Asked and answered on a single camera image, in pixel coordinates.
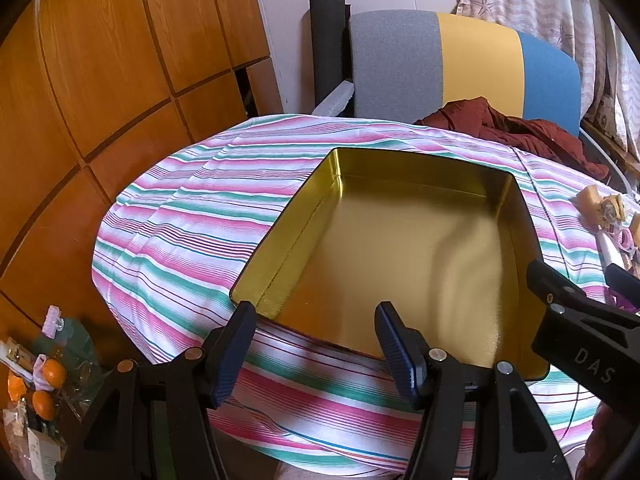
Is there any person's right hand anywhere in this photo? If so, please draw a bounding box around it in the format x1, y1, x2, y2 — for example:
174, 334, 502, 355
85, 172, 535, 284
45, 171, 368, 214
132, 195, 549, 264
574, 404, 640, 480

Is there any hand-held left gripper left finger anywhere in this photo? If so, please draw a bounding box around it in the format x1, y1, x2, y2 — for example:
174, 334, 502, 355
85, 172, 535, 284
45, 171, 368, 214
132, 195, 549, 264
59, 301, 257, 480

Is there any gold-lined tin box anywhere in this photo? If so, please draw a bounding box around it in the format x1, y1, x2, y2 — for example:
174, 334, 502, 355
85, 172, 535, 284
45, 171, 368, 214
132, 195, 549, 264
229, 147, 551, 382

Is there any pink clear packet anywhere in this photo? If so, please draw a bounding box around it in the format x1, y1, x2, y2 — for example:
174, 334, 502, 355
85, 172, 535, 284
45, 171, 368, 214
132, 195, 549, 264
614, 227, 640, 257

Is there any yellow packet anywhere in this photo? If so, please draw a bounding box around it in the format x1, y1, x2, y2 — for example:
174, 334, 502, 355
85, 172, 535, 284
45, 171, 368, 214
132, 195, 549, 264
597, 194, 634, 232

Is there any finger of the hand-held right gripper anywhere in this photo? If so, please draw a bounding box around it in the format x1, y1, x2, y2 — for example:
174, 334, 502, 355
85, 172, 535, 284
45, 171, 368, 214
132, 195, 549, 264
526, 258, 583, 313
605, 262, 640, 307

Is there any patterned beige curtain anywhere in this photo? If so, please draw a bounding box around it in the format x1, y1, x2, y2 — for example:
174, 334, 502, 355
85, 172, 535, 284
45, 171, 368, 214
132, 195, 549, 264
452, 0, 640, 161

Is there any green translucent bag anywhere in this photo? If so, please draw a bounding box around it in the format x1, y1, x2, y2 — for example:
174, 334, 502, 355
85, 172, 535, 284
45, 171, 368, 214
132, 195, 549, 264
34, 317, 103, 396

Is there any wooden shelf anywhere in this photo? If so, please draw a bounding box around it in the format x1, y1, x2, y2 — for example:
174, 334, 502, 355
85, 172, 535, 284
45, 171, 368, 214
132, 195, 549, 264
582, 110, 640, 171

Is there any striped tablecloth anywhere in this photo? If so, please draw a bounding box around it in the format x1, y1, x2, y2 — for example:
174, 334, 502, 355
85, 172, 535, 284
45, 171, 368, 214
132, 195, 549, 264
90, 114, 640, 476

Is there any clear snack packet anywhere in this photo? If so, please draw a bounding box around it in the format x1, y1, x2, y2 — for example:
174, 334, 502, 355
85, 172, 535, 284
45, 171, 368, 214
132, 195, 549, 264
0, 400, 67, 480

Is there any wooden wardrobe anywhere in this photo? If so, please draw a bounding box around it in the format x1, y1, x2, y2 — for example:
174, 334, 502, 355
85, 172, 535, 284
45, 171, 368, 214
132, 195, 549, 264
0, 0, 287, 361

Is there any grey yellow blue chair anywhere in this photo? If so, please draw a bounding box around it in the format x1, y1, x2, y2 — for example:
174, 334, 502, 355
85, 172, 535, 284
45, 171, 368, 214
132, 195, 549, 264
311, 10, 632, 193

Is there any red-brown garment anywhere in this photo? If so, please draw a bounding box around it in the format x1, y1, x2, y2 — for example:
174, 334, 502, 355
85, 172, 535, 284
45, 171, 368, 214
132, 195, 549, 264
414, 96, 611, 181

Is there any purple packet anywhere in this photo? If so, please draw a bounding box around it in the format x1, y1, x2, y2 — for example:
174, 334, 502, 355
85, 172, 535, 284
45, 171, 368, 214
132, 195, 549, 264
606, 285, 640, 313

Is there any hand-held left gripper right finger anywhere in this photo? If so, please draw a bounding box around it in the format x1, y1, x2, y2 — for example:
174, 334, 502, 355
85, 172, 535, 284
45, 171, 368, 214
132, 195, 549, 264
375, 301, 573, 480

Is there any black upright roll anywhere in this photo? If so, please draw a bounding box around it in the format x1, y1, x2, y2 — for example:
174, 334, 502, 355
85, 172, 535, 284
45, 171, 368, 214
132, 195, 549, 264
308, 0, 352, 111

